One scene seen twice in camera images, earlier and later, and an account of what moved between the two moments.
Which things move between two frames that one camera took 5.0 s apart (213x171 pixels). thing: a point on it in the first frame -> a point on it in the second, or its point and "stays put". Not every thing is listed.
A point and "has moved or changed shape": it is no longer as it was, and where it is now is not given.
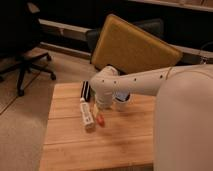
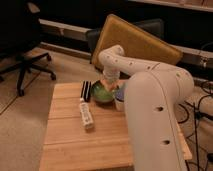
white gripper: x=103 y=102 -> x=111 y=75
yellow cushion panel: x=130 y=49 stays put
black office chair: x=19 y=34 stays put
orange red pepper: x=101 y=120 has moved or changed shape
